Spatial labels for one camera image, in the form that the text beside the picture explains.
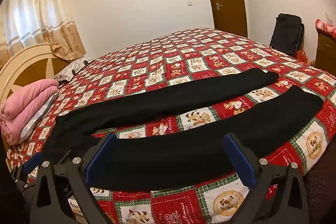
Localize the black pants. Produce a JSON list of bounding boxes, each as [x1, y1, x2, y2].
[[42, 68, 323, 192]]

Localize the grey patterned pillow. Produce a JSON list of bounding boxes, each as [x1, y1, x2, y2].
[[18, 92, 59, 144]]

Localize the pink folded blanket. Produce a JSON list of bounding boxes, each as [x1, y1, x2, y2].
[[1, 79, 59, 145]]

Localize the white patterned pillow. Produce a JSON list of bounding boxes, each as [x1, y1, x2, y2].
[[54, 57, 94, 83]]

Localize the cream wooden headboard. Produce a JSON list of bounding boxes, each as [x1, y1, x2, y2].
[[1, 43, 70, 104]]

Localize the red patchwork bedspread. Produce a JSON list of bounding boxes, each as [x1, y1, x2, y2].
[[7, 28, 335, 223]]

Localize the red bag on floor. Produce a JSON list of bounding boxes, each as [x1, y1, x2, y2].
[[295, 50, 308, 64]]

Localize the brown wooden dresser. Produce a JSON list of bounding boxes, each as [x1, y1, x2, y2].
[[315, 31, 336, 76]]

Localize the black folding chair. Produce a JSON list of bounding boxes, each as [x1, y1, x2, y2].
[[269, 14, 304, 57]]

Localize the beige patterned curtain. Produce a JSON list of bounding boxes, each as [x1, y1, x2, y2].
[[1, 0, 86, 66]]

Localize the red cloth on dresser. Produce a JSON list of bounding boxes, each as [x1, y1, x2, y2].
[[315, 19, 336, 40]]

